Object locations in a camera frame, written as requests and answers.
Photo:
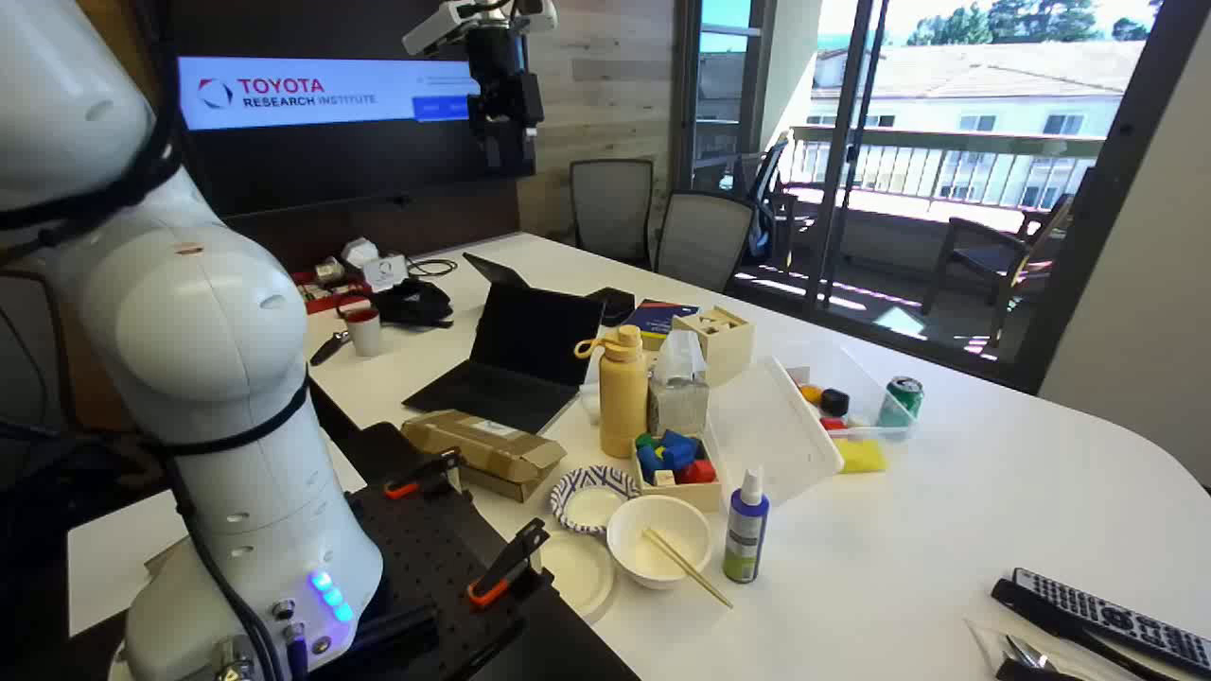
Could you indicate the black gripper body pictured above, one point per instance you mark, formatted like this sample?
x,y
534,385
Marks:
x,y
509,102

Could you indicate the flowery blue block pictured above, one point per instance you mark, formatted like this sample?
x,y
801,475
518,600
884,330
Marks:
x,y
678,453

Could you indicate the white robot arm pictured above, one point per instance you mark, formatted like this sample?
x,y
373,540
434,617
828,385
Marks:
x,y
207,344

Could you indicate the wooden holed block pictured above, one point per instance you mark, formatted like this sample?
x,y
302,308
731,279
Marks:
x,y
722,339

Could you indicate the brown cardboard box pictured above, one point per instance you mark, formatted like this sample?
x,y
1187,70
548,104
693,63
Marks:
x,y
492,457

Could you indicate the wooden box of blocks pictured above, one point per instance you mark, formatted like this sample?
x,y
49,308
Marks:
x,y
656,479

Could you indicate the red block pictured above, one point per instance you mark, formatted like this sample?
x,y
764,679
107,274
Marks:
x,y
698,470

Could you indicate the white plate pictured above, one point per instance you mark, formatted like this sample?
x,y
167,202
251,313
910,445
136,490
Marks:
x,y
579,575

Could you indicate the black mounting plate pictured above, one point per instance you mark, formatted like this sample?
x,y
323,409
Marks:
x,y
430,568

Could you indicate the grey office chair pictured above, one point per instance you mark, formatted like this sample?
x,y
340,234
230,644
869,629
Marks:
x,y
700,240
609,202

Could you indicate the black bag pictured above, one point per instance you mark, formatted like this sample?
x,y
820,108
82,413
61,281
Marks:
x,y
412,305

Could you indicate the black laptop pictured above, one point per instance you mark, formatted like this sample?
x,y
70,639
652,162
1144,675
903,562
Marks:
x,y
523,363

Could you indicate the white cup red band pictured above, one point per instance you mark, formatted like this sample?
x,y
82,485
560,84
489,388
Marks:
x,y
365,329

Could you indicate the blue patterned paper bowl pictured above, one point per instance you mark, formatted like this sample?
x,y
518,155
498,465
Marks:
x,y
589,498

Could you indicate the clear plastic container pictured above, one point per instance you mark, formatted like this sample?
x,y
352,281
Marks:
x,y
788,417

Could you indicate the wooden chopsticks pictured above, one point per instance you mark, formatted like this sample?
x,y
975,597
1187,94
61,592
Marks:
x,y
686,564

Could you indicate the white bowl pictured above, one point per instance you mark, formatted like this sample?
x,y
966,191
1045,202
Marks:
x,y
676,522

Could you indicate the green soda can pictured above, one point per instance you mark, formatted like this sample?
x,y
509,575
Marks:
x,y
903,404

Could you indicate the black clamp orange tip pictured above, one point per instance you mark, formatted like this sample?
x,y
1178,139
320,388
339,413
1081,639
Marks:
x,y
511,575

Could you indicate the yellow sponge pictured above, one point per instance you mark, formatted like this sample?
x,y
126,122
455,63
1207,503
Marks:
x,y
859,457

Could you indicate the wall monitor screen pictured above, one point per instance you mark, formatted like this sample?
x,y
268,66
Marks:
x,y
280,94

